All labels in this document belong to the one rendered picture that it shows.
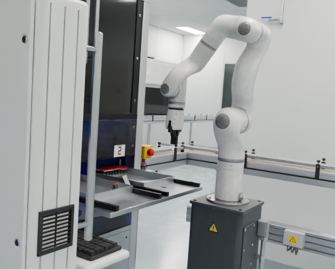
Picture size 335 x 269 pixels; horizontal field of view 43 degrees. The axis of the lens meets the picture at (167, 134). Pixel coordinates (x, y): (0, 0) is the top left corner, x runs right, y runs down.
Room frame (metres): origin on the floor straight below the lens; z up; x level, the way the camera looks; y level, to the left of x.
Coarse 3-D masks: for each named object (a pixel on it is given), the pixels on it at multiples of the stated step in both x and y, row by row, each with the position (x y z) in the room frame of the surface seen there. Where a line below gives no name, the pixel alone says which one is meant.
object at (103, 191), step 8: (80, 176) 2.00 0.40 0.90; (80, 184) 1.93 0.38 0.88; (96, 184) 1.94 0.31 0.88; (104, 184) 1.92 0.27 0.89; (112, 184) 1.89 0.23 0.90; (120, 184) 1.87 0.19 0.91; (128, 184) 1.85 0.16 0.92; (80, 192) 1.65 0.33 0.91; (96, 192) 1.79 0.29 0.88; (104, 192) 1.67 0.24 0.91; (112, 192) 1.72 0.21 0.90; (120, 192) 1.76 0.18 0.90; (128, 192) 1.81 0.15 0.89
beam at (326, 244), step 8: (272, 224) 2.63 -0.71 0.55; (280, 224) 2.64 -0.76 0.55; (272, 232) 2.63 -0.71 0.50; (280, 232) 2.60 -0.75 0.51; (304, 232) 2.52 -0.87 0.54; (312, 232) 2.52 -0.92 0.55; (320, 232) 2.53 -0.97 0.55; (272, 240) 2.63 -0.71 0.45; (280, 240) 2.60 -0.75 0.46; (312, 240) 2.50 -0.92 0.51; (320, 240) 2.47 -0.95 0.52; (328, 240) 2.46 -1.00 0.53; (304, 248) 2.52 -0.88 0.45; (312, 248) 2.49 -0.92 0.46; (320, 248) 2.47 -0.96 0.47; (328, 248) 2.44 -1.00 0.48; (328, 256) 2.44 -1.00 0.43
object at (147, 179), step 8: (128, 168) 2.27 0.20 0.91; (96, 176) 2.05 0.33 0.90; (104, 176) 2.03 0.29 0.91; (112, 176) 2.00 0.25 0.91; (128, 176) 2.20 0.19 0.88; (136, 176) 2.21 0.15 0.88; (144, 176) 2.21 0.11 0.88; (152, 176) 2.19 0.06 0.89; (160, 176) 2.16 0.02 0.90; (168, 176) 2.13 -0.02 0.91; (136, 184) 1.92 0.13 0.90; (144, 184) 1.90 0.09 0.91; (152, 184) 1.96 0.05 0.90; (160, 184) 2.01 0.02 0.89
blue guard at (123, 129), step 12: (84, 120) 1.93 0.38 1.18; (108, 120) 2.07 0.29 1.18; (120, 120) 2.15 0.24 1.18; (132, 120) 2.23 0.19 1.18; (84, 132) 1.94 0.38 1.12; (108, 132) 2.08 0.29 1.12; (120, 132) 2.15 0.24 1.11; (132, 132) 2.23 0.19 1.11; (84, 144) 1.94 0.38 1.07; (108, 144) 2.08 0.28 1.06; (120, 144) 2.16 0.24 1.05; (132, 144) 2.24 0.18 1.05; (84, 156) 1.94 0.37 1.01
